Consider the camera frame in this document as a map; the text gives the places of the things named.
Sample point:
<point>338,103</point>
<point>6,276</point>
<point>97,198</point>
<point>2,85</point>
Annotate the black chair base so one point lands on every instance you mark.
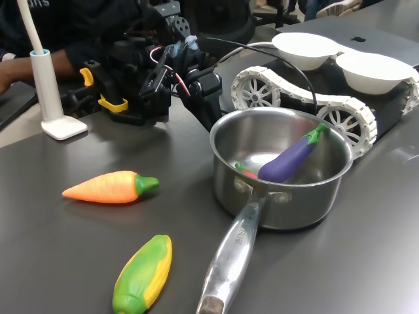
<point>278,14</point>

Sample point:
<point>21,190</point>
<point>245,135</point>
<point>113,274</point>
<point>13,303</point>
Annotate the pale grey putty lump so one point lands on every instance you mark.
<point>175,49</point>
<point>190,42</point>

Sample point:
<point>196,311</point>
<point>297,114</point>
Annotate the purple toy aubergine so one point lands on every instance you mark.
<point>288,157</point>

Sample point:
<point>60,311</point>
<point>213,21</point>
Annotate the tracked vehicle with white tracks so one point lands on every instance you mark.
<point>365,111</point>

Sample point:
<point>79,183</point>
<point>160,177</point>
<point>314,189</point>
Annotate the black flat board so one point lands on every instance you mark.
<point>13,104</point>

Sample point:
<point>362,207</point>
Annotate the person's foot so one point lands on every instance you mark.
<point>340,8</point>

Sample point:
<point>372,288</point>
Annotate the green yellow toy corn cob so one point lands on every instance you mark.
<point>144,274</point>

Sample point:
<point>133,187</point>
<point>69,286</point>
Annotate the black and yellow clamp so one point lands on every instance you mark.
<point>113,105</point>

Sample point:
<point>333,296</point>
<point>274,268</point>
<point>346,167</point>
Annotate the person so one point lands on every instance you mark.
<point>65,26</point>

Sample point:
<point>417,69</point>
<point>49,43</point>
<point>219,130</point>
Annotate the red toy chilli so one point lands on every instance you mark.
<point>248,174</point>

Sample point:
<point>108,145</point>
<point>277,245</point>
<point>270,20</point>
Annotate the black gripper camera board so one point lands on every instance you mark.
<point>154,80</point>

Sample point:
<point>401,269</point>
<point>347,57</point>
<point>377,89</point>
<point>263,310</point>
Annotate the person's hand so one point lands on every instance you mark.
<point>5,76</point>

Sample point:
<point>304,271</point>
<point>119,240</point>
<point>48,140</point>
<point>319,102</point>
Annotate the black office chair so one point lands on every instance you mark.
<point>229,16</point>

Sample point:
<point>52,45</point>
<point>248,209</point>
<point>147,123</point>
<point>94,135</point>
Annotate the orange toy carrot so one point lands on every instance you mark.
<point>104,188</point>

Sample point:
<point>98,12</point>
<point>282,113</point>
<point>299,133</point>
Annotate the white bowl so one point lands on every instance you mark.
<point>304,52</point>
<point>373,75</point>

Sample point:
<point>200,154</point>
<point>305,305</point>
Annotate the white post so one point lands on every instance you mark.
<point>49,91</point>

